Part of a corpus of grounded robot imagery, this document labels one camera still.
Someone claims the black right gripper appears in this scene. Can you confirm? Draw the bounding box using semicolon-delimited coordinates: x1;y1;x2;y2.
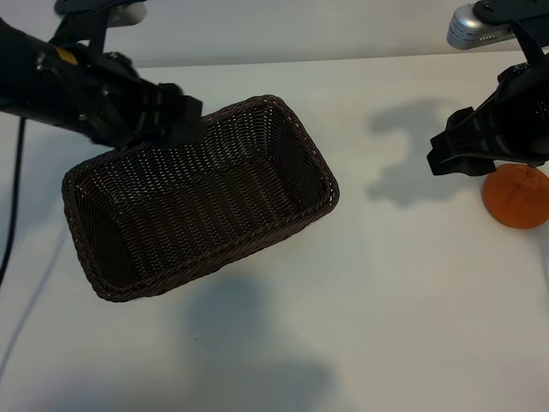
426;62;549;177

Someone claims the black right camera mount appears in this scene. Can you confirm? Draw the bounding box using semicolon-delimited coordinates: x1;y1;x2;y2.
471;0;549;74

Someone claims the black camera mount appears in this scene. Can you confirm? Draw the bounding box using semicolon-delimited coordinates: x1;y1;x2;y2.
471;0;549;74
54;0;113;51

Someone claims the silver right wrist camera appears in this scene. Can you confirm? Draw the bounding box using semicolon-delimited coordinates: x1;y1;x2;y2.
445;0;516;51

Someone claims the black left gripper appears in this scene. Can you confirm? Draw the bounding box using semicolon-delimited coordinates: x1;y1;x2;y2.
36;42;208;150

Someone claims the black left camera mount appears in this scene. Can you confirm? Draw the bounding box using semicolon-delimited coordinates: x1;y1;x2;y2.
54;0;113;51

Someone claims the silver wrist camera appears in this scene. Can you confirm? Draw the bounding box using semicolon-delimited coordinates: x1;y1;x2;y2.
445;0;516;51
106;6;147;27

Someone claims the orange fruit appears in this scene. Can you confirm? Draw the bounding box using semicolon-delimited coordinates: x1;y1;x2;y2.
482;165;549;231

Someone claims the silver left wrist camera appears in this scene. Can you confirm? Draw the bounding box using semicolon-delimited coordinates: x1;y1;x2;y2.
106;6;147;27

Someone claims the dark brown wicker basket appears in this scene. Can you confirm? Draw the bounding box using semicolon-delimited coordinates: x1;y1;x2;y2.
61;94;341;304

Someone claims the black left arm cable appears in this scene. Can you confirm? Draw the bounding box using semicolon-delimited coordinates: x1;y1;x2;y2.
0;115;25;287

